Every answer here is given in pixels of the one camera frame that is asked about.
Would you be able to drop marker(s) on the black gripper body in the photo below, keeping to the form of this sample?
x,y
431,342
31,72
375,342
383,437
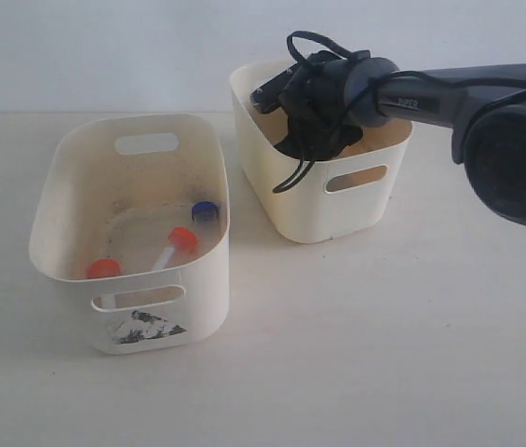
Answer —
x,y
320,135

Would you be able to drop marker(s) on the cream plastic bin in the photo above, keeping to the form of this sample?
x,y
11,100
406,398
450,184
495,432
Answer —
x,y
336,198

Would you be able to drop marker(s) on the blue-capped clear tube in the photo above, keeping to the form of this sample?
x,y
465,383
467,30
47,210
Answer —
x,y
205,217

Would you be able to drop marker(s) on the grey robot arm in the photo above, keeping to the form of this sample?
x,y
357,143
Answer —
x,y
483,107

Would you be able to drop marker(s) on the white bin with sticker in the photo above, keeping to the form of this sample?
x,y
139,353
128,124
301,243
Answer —
x,y
115,188

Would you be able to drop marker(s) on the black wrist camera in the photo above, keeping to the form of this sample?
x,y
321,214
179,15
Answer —
x,y
286,90

